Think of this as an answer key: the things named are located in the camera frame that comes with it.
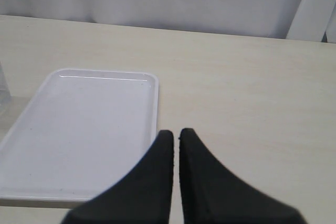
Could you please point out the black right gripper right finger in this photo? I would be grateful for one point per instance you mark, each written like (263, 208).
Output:
(211, 193)

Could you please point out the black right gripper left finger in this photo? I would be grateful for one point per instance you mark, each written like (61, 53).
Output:
(142, 196)

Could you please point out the white rectangular plastic tray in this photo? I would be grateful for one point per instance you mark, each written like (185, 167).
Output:
(82, 131)

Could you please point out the clear plastic tall container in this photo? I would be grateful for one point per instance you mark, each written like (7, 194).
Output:
(5, 95)

